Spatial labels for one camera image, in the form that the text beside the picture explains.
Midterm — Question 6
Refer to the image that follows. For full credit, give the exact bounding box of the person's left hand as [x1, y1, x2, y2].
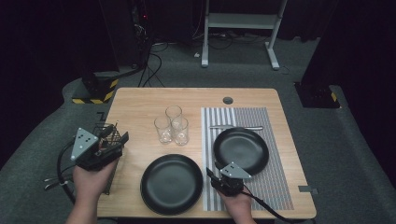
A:
[72, 157, 120, 203]

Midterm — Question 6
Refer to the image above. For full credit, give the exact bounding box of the dark curtain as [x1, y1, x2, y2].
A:
[0, 0, 120, 175]
[300, 0, 396, 175]

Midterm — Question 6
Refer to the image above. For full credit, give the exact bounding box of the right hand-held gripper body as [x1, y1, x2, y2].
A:
[211, 161, 252, 198]

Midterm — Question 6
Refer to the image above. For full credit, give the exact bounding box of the black stand base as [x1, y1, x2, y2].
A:
[293, 81, 341, 109]

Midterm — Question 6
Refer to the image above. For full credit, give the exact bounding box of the dark equipment rack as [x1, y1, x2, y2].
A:
[129, 0, 155, 68]

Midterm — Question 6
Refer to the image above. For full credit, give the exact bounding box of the white metal stand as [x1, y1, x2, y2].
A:
[201, 0, 288, 71]

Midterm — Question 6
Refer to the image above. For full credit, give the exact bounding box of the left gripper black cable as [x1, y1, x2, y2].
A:
[56, 139, 78, 203]

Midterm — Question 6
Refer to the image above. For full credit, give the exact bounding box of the black plate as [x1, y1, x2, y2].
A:
[139, 153, 204, 217]
[213, 126, 270, 176]

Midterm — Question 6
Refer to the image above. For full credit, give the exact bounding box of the clear drinking glass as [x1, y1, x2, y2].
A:
[164, 105, 183, 125]
[153, 116, 173, 145]
[171, 116, 190, 147]

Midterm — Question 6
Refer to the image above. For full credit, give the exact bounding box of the black wire cutlery basket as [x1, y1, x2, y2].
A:
[92, 121, 125, 196]

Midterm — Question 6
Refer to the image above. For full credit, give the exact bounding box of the grey tape piece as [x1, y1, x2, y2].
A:
[298, 185, 319, 195]

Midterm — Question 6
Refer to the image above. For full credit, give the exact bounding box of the silver cutlery piece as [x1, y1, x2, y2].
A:
[208, 124, 264, 131]

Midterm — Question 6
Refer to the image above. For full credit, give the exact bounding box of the grey striped placemat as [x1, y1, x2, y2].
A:
[200, 106, 294, 212]

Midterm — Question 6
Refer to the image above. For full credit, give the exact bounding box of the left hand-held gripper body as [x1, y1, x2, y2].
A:
[70, 127, 123, 172]

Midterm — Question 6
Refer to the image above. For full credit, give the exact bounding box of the person's right hand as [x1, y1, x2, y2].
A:
[218, 189, 252, 218]

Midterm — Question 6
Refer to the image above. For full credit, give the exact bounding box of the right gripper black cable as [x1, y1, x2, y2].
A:
[242, 189, 297, 224]

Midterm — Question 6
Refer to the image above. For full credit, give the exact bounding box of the black yellow striped base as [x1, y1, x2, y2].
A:
[72, 72, 120, 105]

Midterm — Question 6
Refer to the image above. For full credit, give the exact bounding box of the black floor cable bundle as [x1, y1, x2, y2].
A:
[136, 41, 166, 89]

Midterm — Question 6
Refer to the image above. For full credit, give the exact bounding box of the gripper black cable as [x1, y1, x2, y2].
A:
[56, 139, 78, 203]
[242, 189, 297, 224]

